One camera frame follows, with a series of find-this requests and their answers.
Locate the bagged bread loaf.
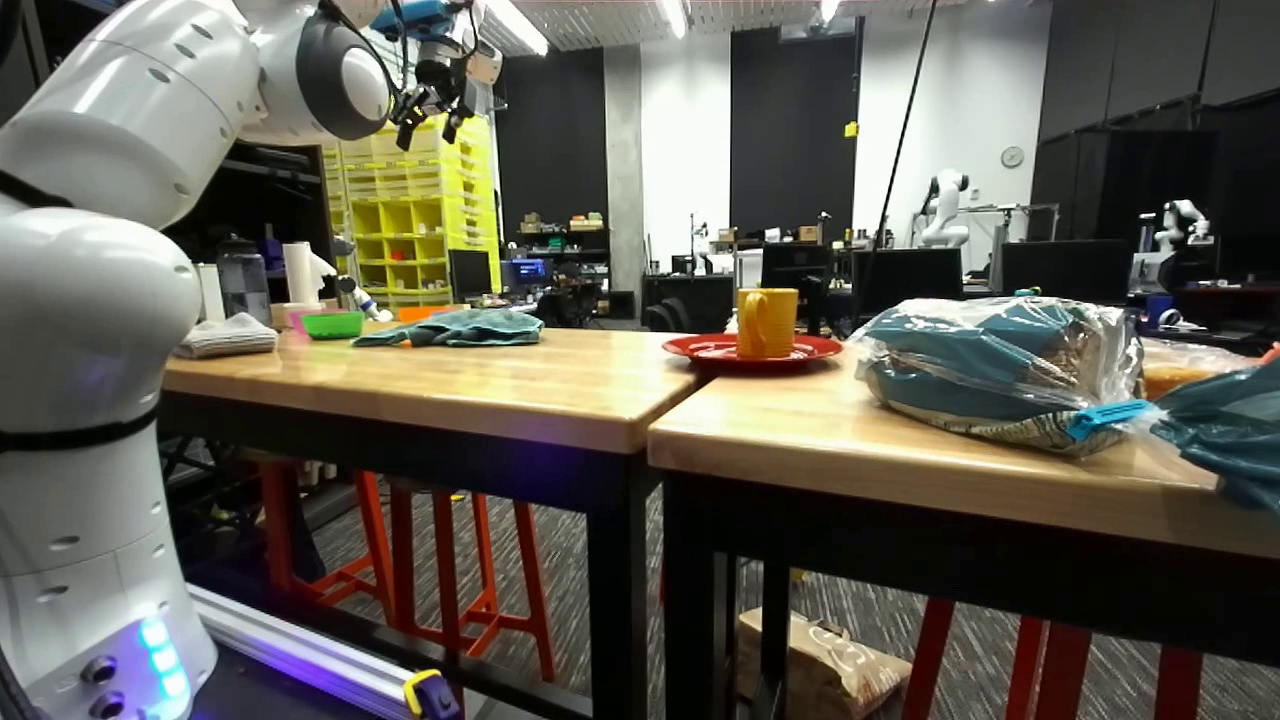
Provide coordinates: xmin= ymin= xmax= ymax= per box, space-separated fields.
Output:
xmin=1139 ymin=337 xmax=1263 ymax=402

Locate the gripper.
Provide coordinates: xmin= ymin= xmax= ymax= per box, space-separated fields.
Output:
xmin=392 ymin=37 xmax=477 ymax=153

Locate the white blue toy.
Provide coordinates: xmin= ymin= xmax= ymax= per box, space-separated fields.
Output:
xmin=310 ymin=250 xmax=394 ymax=324

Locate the black shelf with boxes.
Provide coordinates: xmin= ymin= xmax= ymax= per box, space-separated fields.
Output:
xmin=514 ymin=211 xmax=612 ymax=323

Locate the teal plastic bag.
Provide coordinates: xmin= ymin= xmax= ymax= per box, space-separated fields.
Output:
xmin=1149 ymin=358 xmax=1280 ymax=514

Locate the black pole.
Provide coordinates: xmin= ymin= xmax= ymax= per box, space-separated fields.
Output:
xmin=858 ymin=0 xmax=941 ymax=293

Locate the blue bag clip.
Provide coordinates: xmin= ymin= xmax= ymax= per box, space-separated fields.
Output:
xmin=1064 ymin=399 xmax=1157 ymax=444

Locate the paper towel roll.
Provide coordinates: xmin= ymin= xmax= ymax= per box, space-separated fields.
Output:
xmin=282 ymin=241 xmax=317 ymax=306

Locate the brown paper bag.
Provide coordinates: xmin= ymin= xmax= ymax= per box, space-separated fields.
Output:
xmin=737 ymin=607 xmax=914 ymax=720

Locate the yellow mug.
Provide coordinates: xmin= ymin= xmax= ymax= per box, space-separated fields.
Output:
xmin=736 ymin=287 xmax=801 ymax=360

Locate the black monitor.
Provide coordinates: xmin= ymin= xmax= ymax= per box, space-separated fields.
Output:
xmin=999 ymin=239 xmax=1134 ymax=307
xmin=851 ymin=247 xmax=965 ymax=318
xmin=761 ymin=242 xmax=832 ymax=292
xmin=447 ymin=248 xmax=494 ymax=300

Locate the red plate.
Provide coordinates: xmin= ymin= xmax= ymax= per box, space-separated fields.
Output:
xmin=661 ymin=333 xmax=845 ymax=374

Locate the green plastic bowl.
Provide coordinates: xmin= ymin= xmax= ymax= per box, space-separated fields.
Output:
xmin=300 ymin=310 xmax=366 ymax=341

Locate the white cup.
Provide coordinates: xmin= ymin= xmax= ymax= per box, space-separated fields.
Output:
xmin=194 ymin=262 xmax=227 ymax=324

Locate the clear bag with teal cloth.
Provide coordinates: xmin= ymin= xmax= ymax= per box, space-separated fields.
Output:
xmin=853 ymin=294 xmax=1163 ymax=460

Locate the row of orange stools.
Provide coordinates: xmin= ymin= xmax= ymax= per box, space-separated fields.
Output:
xmin=258 ymin=462 xmax=557 ymax=684
xmin=900 ymin=597 xmax=1207 ymax=720

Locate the yellow bin shelf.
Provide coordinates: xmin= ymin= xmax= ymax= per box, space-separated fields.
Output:
xmin=321 ymin=114 xmax=503 ymax=310

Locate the folded grey cloth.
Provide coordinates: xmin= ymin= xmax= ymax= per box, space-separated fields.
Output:
xmin=174 ymin=312 xmax=280 ymax=360

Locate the teal cloth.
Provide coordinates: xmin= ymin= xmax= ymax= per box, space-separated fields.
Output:
xmin=351 ymin=307 xmax=546 ymax=350

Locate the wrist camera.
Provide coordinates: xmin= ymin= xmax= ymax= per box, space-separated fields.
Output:
xmin=372 ymin=0 xmax=504 ymax=117

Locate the office chair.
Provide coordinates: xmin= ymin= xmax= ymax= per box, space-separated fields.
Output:
xmin=640 ymin=274 xmax=737 ymax=334

